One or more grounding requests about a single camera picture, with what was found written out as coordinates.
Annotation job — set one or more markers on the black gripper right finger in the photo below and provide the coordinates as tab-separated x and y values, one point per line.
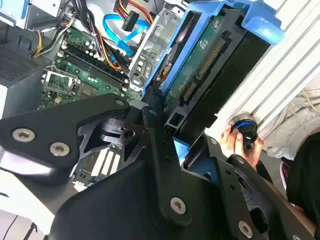
240	190

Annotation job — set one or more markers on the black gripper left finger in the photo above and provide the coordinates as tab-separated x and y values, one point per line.
45	130

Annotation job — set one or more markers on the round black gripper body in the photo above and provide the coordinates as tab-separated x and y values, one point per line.
120	205

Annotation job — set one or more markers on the hard disk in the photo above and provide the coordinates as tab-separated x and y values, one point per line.
215	75

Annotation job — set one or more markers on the person's bare hand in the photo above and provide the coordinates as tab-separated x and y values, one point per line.
237	150

